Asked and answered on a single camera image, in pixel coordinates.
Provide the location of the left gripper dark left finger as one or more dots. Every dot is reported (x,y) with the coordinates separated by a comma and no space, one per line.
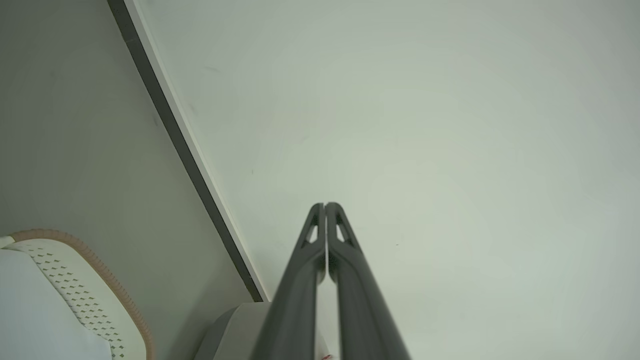
(295,310)

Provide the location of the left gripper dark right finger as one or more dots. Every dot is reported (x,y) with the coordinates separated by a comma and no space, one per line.
(362,310)

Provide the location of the tan and white laundry basket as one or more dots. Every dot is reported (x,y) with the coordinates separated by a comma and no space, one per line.
(75,285)

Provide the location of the grey fabric sofa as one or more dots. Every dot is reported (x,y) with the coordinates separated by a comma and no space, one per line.
(235,335)

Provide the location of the dark grey wall baseboard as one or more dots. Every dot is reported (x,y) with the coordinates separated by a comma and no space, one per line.
(185,150)

